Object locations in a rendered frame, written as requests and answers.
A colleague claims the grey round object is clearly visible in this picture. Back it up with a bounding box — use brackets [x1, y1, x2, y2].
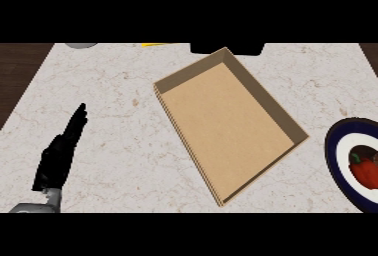
[64, 43, 99, 50]

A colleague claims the blue rimmed white plate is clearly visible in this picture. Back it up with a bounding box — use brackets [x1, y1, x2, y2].
[324, 117, 378, 214]

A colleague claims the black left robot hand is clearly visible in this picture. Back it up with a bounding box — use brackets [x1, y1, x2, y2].
[31, 102, 90, 193]

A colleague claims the red bell pepper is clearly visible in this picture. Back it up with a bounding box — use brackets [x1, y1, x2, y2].
[349, 153, 378, 190]

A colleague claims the shallow brown cardboard box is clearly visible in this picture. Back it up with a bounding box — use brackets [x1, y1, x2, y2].
[152, 46, 310, 208]

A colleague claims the black appliance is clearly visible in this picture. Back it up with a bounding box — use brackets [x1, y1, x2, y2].
[189, 43, 266, 57]

